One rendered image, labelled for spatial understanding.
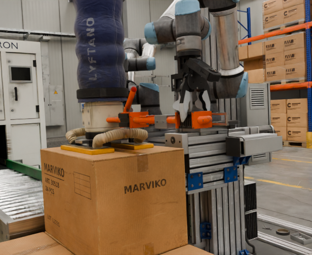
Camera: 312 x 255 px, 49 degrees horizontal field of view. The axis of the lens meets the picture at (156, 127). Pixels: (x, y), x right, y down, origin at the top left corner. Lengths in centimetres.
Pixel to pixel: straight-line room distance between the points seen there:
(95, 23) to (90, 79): 23
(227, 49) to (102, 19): 54
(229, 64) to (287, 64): 794
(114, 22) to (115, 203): 74
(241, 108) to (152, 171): 87
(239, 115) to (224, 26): 66
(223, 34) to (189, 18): 50
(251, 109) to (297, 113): 739
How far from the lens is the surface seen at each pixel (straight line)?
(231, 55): 157
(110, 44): 149
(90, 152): 135
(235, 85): 160
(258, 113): 208
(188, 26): 106
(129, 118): 128
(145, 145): 146
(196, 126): 100
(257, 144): 167
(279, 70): 963
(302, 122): 931
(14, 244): 173
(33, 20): 1127
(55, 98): 1079
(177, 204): 143
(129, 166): 127
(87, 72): 147
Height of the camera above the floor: 111
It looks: 3 degrees down
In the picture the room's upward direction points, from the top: 3 degrees counter-clockwise
